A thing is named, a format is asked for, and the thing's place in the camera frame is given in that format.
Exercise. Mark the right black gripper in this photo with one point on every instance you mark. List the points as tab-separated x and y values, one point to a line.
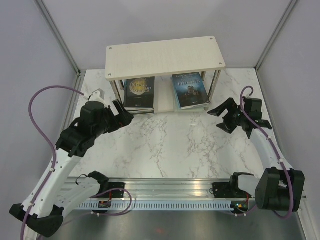
231	106

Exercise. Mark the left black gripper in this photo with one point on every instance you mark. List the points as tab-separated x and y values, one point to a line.
123	119

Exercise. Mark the black Moon and Sixpence book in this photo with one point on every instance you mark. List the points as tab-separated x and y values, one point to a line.
139	93

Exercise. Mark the light blue barcode book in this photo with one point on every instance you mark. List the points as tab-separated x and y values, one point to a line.
191	108

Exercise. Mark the navy blue crest book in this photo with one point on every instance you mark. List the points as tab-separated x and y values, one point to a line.
189	89

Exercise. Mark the teal sea cover book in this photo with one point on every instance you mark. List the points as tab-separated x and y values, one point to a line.
139	110

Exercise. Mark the purple Robinson Crusoe book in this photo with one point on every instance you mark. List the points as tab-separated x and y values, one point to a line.
142	112

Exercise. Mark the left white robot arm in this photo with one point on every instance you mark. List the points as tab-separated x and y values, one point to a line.
44	211

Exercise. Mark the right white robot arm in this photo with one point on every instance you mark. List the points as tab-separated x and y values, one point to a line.
280	187

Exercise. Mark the white two-tier wooden shelf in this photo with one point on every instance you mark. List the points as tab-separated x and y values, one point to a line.
162	59

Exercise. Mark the white slotted cable duct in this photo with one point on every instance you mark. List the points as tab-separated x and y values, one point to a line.
152	205

